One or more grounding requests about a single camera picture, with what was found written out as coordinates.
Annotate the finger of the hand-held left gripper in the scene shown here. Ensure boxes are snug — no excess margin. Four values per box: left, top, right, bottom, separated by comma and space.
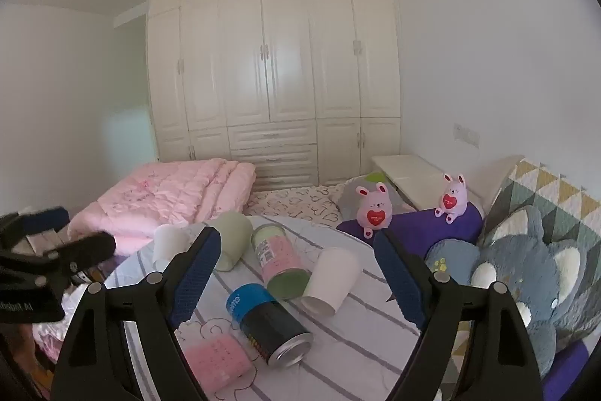
0, 232, 117, 290
0, 206, 70, 250

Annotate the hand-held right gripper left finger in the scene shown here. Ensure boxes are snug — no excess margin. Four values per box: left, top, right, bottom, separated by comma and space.
49, 226, 222, 401

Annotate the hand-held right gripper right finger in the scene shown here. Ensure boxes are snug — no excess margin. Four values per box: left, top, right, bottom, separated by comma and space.
373, 229, 545, 401

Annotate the white paper cup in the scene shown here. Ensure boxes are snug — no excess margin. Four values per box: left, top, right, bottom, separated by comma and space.
300, 247, 361, 316

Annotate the small white cup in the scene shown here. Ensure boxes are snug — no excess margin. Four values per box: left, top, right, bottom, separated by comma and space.
153, 223, 189, 269

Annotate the green cup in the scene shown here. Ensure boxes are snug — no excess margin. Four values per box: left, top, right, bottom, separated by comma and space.
207, 212, 254, 272

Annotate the pink shiny bag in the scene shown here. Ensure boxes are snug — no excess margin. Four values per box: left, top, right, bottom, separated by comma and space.
32, 283, 88, 364

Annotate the purple pillow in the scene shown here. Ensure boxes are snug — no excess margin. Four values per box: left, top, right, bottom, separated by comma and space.
337, 201, 484, 263
540, 337, 593, 401

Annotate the pink rabbit plush toy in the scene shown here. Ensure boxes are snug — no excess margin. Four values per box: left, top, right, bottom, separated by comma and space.
355, 182, 393, 239
434, 173, 469, 224

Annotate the black and blue can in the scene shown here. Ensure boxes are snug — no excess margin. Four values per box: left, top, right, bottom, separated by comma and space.
226, 283, 314, 366

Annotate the pink sponge block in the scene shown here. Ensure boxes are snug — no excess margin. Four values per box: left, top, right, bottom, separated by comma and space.
182, 332, 254, 395

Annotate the striped tablecloth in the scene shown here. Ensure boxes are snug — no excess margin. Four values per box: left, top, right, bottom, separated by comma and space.
106, 215, 423, 401

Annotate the pink and green can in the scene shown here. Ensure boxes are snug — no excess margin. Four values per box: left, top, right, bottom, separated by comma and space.
252, 223, 311, 301

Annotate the pink quilt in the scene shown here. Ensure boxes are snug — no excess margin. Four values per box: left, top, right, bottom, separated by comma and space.
67, 157, 257, 256

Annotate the white nightstand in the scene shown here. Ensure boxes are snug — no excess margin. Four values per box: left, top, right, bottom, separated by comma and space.
372, 154, 484, 211

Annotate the heart print bed sheet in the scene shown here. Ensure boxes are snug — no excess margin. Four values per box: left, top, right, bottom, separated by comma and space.
244, 182, 348, 229

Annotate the white pillow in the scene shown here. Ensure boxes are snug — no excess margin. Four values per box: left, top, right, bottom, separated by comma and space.
462, 154, 525, 218

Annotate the grey plush elephant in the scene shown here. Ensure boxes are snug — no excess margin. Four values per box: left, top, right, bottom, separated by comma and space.
425, 206, 597, 378

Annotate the triangle pattern cushion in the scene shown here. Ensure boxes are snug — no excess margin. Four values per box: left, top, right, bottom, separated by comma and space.
483, 157, 601, 256

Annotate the white wardrobe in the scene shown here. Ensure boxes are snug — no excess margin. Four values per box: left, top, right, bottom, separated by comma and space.
145, 0, 403, 190

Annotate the white wall socket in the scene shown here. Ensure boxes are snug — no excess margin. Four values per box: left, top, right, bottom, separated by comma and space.
453, 124, 480, 149

